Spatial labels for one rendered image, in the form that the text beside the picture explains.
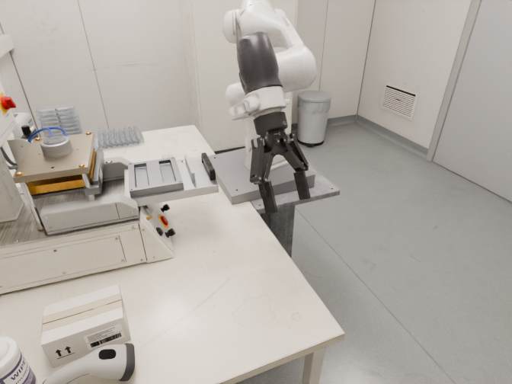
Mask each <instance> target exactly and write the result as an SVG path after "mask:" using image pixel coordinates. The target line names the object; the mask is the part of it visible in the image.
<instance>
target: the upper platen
mask: <svg viewBox="0 0 512 384"><path fill-rule="evenodd" d="M95 158H96V151H95V150H94V151H93V153H92V158H91V167H90V171H89V173H88V177H89V181H90V183H91V185H92V184H93V182H92V179H93V174H94V164H95ZM27 185H28V187H29V189H30V192H31V194H32V196H33V198H34V199H39V198H44V197H53V196H58V195H63V194H73V193H78V192H82V191H84V186H85V185H84V181H83V179H82V175H81V174H77V175H72V176H66V177H60V178H50V179H45V180H39V181H29V182H27Z"/></svg>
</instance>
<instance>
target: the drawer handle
mask: <svg viewBox="0 0 512 384"><path fill-rule="evenodd" d="M201 160H202V163H204V164H205V166H206V169H207V171H208V172H209V174H210V180H211V181H213V180H216V172H215V169H214V167H213V165H212V163H211V161H210V159H209V157H208V155H207V154H206V153H205V152H203V153H201Z"/></svg>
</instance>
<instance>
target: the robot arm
mask: <svg viewBox="0 0 512 384"><path fill-rule="evenodd" d="M222 32H223V33H224V35H225V37H226V39H227V40H228V41H229V42H230V43H236V49H237V60H238V67H239V74H238V75H239V78H240V81H241V82H239V83H235V84H232V85H229V86H228V87H227V89H226V95H225V98H226V103H227V104H228V105H229V106H230V107H231V108H230V110H229V116H230V119H231V120H241V119H242V120H243V122H244V125H245V148H246V153H245V163H244V166H245V167H246V168H247V169H250V170H251V171H250V182H251V183H254V184H258V186H259V190H260V194H261V198H262V200H263V203H264V209H265V213H266V214H268V213H277V212H278V210H277V204H276V200H275V197H274V191H273V188H272V184H271V181H267V180H268V177H269V174H270V171H272V170H274V169H276V168H279V167H281V166H284V165H287V164H290V165H291V166H292V168H293V169H294V170H295V173H293V174H294V178H295V182H296V188H297V191H298V195H299V199H300V200H305V199H310V198H311V197H310V193H309V186H308V183H307V179H306V173H305V171H308V170H309V163H308V162H307V160H306V157H305V156H304V155H303V153H302V150H301V148H300V147H299V145H298V143H297V141H296V137H295V134H294V133H288V134H286V133H285V129H286V128H287V127H288V124H287V120H286V114H285V112H282V109H284V108H286V105H287V104H290V100H289V99H286V100H285V96H286V93H287V92H290V91H295V90H300V89H305V88H309V87H310V85H311V84H312V83H313V82H314V81H315V78H316V76H317V68H316V62H315V57H314V56H313V54H312V52H311V51H310V50H309V49H308V48H307V46H306V45H305V44H304V43H303V41H302V39H301V38H300V36H299V35H298V33H297V32H296V30H295V28H294V26H293V25H292V24H291V23H290V21H289V20H288V19H287V18H286V15H285V13H284V11H283V10H281V9H276V8H273V7H272V5H271V3H270V1H269V0H243V1H242V4H241V7H240V9H235V10H231V11H227V13H226V14H225V15H224V18H223V20H222ZM274 47H285V48H287V50H286V51H283V52H280V53H275V52H274V49H273V48H274ZM303 163H304V164H303ZM255 175H256V177H255Z"/></svg>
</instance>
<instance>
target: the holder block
mask: <svg viewBox="0 0 512 384"><path fill-rule="evenodd" d="M128 172H129V189H130V197H140V196H145V195H150V194H158V193H163V192H168V191H173V190H181V189H184V183H183V181H182V178H181V173H180V171H179V168H178V164H177V162H176V159H175V157H173V158H163V159H157V160H151V161H145V162H135V163H129V164H128Z"/></svg>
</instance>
